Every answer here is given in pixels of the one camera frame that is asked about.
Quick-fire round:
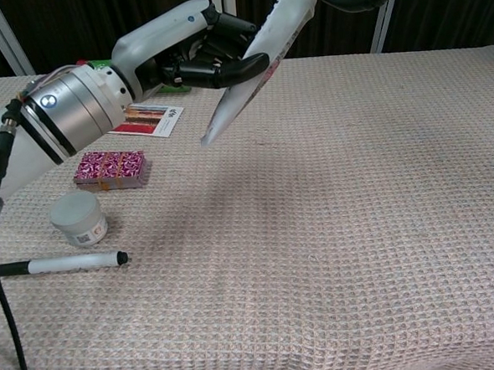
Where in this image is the pink patterned card box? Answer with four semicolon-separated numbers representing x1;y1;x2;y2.
71;147;152;193

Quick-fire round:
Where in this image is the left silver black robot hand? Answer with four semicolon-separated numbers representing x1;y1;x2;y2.
107;0;272;105

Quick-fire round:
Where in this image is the black white marker pen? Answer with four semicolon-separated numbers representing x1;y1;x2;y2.
0;249;131;279

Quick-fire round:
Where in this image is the beige waffle tablecloth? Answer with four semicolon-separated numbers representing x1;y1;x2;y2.
0;45;494;370

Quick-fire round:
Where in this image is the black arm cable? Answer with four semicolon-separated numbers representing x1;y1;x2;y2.
0;97;39;370

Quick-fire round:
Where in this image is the white toothpaste tube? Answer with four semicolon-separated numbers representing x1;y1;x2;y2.
191;0;340;147

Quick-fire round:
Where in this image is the red photo postcard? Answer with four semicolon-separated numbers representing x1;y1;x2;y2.
105;99;186;142

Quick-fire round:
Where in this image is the dark green curtain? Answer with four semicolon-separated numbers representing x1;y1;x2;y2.
0;0;494;80

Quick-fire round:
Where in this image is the small white jar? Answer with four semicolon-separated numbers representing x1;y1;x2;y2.
48;190;110;250

